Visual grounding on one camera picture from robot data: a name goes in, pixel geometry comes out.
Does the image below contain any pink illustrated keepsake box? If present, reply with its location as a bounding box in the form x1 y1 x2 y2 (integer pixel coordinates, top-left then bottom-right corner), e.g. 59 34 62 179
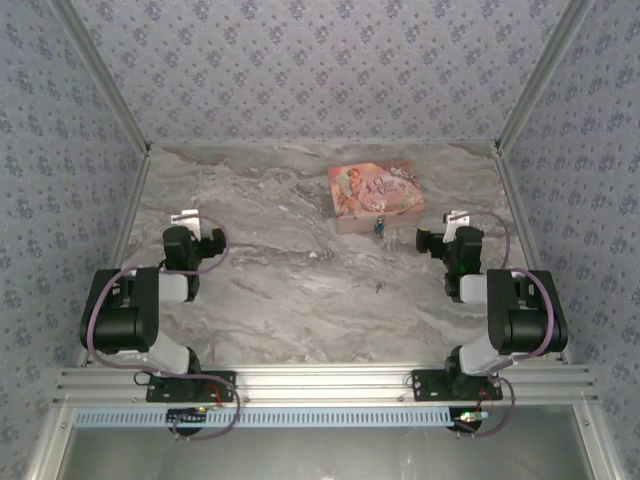
327 158 427 236

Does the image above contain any right circuit board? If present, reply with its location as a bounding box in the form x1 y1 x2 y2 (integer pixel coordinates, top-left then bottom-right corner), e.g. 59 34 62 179
451 408 490 432

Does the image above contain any circuit board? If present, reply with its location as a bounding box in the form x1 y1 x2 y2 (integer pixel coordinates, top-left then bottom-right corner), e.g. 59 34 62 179
451 408 490 432
166 407 210 424

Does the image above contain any left circuit board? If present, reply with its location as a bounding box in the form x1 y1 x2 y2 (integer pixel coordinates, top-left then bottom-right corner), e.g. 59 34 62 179
166 407 210 424

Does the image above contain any grey metal panel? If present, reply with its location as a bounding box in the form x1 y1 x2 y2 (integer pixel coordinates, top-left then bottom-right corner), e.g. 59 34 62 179
62 427 599 480

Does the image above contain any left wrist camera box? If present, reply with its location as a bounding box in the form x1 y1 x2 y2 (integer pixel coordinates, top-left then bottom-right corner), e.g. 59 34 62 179
169 209 202 240

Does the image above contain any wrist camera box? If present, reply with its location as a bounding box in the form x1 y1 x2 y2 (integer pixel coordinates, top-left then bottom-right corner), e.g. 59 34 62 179
169 209 202 240
443 209 471 241

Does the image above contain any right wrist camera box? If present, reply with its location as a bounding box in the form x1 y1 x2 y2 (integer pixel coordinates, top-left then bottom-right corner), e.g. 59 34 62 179
443 209 471 241

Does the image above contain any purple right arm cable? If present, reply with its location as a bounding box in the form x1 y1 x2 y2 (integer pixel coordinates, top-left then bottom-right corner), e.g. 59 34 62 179
462 209 557 374

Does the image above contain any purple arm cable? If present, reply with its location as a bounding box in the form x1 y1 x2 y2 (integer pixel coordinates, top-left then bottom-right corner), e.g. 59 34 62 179
462 209 557 374
85 213 231 381

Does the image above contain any aluminium table side rail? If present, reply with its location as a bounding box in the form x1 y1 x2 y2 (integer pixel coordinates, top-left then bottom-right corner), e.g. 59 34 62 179
74 148 152 367
493 148 572 365

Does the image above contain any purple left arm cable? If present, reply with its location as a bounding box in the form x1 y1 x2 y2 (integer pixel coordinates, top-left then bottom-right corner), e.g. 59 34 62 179
85 213 231 381

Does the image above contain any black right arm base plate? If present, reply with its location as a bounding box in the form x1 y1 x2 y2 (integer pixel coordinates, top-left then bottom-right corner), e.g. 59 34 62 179
411 369 504 402

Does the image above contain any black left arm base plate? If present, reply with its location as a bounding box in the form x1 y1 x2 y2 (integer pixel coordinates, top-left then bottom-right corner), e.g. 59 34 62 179
146 370 238 403

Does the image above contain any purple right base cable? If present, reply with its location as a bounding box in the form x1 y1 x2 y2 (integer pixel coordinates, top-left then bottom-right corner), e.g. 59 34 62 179
452 377 516 439

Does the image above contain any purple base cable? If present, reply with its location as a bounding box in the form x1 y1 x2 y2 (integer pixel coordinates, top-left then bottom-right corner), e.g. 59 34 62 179
452 377 516 439
132 367 242 442

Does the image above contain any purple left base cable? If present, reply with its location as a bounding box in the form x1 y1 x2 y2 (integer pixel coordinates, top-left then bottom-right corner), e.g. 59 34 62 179
132 367 242 442

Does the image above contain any aluminium mounting rail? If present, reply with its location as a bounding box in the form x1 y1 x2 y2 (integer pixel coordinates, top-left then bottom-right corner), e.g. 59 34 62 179
52 364 600 406

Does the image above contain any aluminium frame post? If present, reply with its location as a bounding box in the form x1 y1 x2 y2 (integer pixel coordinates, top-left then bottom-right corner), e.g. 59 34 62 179
52 0 152 157
493 0 599 157

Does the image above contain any slotted white cable duct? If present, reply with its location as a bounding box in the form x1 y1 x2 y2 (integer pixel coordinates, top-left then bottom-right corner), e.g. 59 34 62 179
74 407 467 429

